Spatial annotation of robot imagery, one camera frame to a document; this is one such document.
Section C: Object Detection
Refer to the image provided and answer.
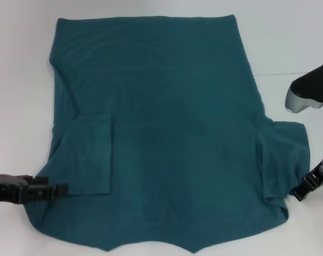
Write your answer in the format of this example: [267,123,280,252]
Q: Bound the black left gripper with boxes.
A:
[0,173,69,205]

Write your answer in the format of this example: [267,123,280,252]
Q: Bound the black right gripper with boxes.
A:
[291,149,323,204]

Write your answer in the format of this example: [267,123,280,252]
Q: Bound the teal blue t-shirt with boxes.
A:
[24,14,311,239]

